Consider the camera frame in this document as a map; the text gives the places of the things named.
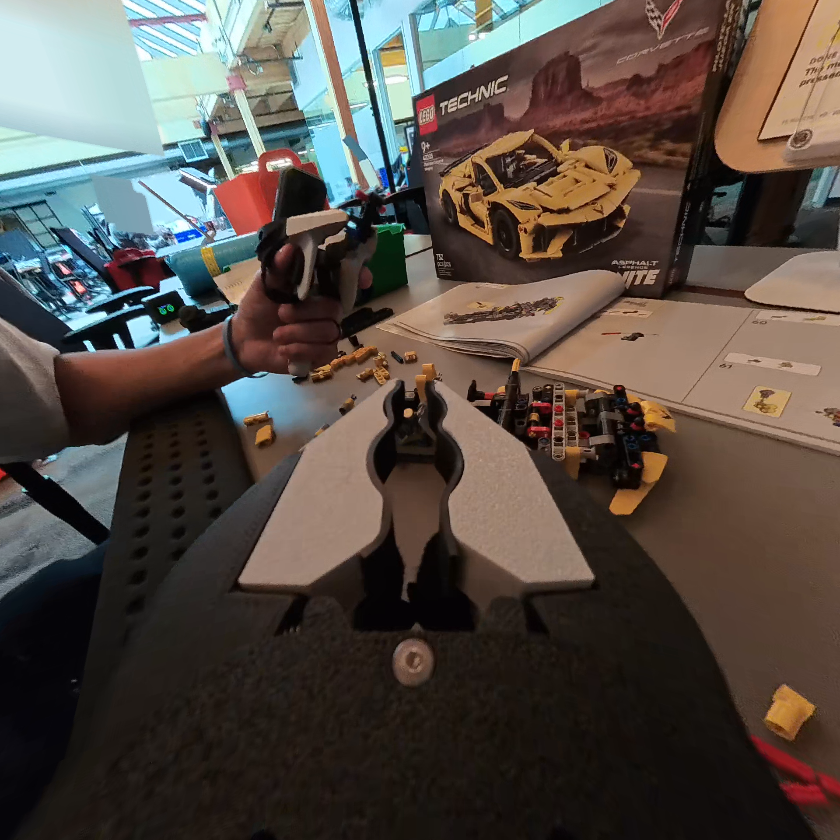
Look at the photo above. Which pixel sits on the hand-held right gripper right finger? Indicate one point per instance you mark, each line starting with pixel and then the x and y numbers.
pixel 518 518

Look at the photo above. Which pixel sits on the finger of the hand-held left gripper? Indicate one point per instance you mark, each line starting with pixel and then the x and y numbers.
pixel 315 226
pixel 351 269

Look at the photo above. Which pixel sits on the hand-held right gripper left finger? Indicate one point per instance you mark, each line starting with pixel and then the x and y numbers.
pixel 315 518

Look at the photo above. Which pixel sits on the lego car model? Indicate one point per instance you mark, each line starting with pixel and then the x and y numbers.
pixel 590 420

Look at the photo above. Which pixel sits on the pile of red blue pins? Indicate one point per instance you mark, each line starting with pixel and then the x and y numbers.
pixel 787 712

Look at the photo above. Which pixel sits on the pile of yellow lego parts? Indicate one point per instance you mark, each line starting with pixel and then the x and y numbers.
pixel 364 358

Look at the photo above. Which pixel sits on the lego instruction booklet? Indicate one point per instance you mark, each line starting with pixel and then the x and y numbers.
pixel 689 367

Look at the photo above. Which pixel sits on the lego set box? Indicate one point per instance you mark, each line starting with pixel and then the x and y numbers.
pixel 558 98

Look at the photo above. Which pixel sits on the person's left hand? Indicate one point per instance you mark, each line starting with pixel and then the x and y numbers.
pixel 262 334

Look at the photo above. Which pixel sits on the green plastic bin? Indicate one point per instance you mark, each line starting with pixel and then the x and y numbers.
pixel 387 262

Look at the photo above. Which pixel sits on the red plastic container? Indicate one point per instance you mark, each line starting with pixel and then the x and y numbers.
pixel 249 197

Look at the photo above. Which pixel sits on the teal rolled mat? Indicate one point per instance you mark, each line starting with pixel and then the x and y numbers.
pixel 210 262

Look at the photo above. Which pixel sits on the brown wooden pillar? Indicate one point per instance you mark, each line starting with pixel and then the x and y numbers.
pixel 331 65

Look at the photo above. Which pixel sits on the black metal pole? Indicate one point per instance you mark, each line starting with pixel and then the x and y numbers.
pixel 367 79

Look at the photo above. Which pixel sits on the blue wristband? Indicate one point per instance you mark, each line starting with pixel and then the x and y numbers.
pixel 228 344

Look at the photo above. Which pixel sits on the black perforated chair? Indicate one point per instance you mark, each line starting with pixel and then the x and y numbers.
pixel 170 472

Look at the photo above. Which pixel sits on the black device green lights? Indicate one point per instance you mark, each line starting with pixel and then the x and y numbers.
pixel 163 308

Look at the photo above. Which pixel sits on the printed instruction sheet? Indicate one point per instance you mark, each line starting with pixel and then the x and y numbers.
pixel 814 65

